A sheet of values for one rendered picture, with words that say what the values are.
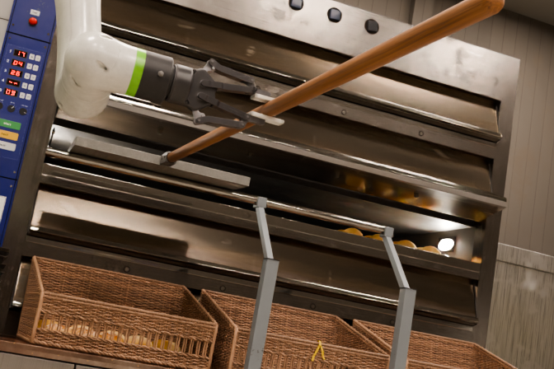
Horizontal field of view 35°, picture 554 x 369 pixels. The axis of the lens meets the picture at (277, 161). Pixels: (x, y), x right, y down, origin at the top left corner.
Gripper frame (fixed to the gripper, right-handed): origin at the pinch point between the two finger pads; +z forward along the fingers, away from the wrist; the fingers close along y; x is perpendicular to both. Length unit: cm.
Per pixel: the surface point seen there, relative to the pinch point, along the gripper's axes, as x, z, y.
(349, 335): -135, 87, 41
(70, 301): -102, -17, 47
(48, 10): -153, -43, -50
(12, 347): -96, -30, 62
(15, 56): -152, -50, -30
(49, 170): -154, -29, 6
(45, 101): -155, -36, -18
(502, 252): -540, 407, -57
